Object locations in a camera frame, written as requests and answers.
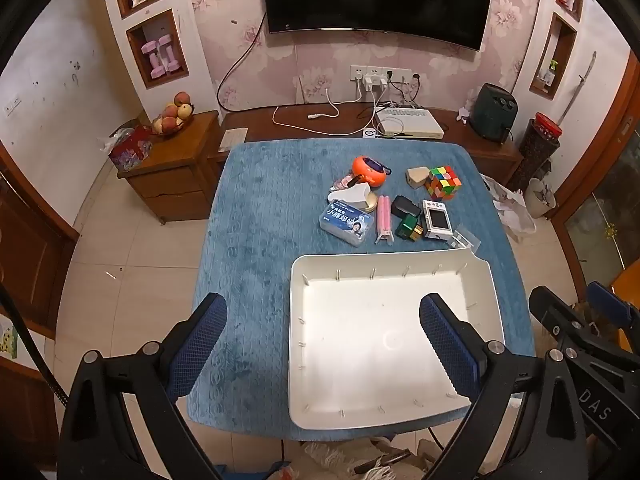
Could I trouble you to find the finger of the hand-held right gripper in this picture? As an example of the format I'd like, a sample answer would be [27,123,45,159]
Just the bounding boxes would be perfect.
[529,285,598,343]
[586,281,640,348]

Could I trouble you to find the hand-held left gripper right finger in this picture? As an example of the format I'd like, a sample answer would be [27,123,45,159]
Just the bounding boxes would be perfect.
[419,292,586,480]

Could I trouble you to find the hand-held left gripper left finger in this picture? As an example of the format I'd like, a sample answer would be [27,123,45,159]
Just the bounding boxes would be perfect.
[58,292,229,480]

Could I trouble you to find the white plastic tray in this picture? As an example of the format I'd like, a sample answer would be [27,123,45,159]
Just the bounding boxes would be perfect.
[289,249,506,431]

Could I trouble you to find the clear plastic piece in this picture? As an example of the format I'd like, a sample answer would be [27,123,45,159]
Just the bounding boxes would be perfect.
[451,230,482,253]

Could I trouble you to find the white handheld game console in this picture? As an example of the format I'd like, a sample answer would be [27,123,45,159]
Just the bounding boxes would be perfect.
[421,200,452,243]

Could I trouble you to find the pink tube pack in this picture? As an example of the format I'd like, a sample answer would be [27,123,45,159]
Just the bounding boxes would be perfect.
[375,195,396,246]

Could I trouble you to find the blue tissue packet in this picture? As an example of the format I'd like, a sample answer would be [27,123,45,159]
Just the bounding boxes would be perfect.
[319,199,376,247]

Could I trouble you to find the multicoloured puzzle cube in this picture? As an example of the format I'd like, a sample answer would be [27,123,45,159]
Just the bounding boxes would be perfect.
[425,165,461,202]

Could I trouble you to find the white tape dispenser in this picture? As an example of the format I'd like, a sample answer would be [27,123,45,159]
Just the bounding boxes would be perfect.
[327,183,373,207]

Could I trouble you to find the orange tape measure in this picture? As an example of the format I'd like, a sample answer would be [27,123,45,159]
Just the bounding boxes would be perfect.
[350,155,393,186]

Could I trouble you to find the white plastic bags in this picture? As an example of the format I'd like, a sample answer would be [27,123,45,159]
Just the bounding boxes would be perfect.
[480,172,537,242]

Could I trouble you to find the white waste bin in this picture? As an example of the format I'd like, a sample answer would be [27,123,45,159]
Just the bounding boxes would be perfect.
[526,177,557,218]

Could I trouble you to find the green perfume bottle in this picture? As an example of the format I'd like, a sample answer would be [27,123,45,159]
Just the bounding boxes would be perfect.
[395,212,426,242]

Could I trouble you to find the blue plush blanket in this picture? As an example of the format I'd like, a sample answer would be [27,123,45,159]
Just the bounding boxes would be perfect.
[187,139,536,442]

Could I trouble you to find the black small box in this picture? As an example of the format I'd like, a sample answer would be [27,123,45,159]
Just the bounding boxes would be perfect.
[391,195,420,218]

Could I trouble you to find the floor debris pile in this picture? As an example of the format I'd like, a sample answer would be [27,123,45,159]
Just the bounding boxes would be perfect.
[305,437,416,480]

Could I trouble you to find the dark woven bin red lid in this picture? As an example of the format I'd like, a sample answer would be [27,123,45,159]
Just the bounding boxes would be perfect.
[517,112,562,191]

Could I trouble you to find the wooden side cabinet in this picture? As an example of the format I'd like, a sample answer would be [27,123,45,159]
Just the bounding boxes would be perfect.
[116,110,221,225]

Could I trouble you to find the red tissue box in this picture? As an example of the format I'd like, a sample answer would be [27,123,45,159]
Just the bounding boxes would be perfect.
[97,125,153,171]

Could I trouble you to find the dark green air fryer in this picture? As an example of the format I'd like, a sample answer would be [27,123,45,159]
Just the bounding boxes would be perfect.
[472,83,518,142]

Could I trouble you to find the white paper sheet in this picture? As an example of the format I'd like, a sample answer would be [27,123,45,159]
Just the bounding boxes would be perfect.
[218,129,248,152]

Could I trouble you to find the white set-top box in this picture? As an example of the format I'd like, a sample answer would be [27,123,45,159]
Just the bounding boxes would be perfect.
[376,107,446,140]

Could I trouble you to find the sheathed sword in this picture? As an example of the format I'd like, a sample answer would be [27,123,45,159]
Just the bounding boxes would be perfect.
[557,51,598,126]

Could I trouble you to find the small niche bottles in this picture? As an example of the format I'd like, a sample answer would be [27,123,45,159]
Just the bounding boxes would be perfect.
[537,60,558,93]

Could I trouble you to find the bowl of fruit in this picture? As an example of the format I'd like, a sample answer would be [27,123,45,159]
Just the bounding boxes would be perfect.
[151,91,195,137]

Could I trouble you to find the wooden television stand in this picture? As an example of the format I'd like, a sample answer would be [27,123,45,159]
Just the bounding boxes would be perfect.
[207,105,524,186]

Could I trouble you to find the pink dumbbell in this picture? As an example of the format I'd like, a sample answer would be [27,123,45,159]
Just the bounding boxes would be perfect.
[159,35,182,73]
[141,41,168,79]

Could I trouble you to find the black strap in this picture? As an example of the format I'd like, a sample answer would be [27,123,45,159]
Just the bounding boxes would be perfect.
[0,280,71,406]

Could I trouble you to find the white cable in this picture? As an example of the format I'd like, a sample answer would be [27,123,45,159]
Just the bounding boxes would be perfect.
[272,87,381,136]

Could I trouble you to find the white wall socket strip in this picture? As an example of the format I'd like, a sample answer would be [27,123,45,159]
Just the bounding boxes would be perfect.
[350,65,421,83]

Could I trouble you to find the black television cable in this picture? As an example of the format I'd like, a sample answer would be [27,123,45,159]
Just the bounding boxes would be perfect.
[217,10,268,111]

